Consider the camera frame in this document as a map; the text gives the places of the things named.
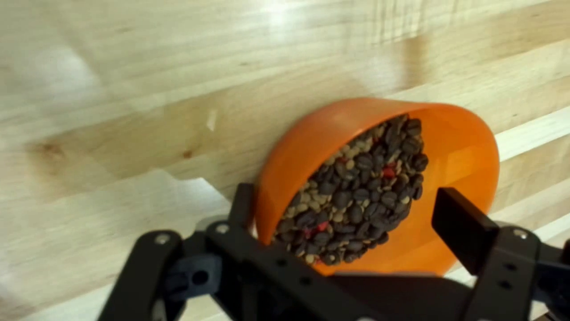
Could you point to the coffee beans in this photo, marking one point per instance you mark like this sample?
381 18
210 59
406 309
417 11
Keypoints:
356 190

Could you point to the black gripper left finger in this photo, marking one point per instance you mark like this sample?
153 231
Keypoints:
242 211

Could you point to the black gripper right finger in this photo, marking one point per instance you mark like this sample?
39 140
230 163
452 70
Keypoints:
465 229

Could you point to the orange bowl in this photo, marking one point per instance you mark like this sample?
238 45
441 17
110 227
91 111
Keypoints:
463 154

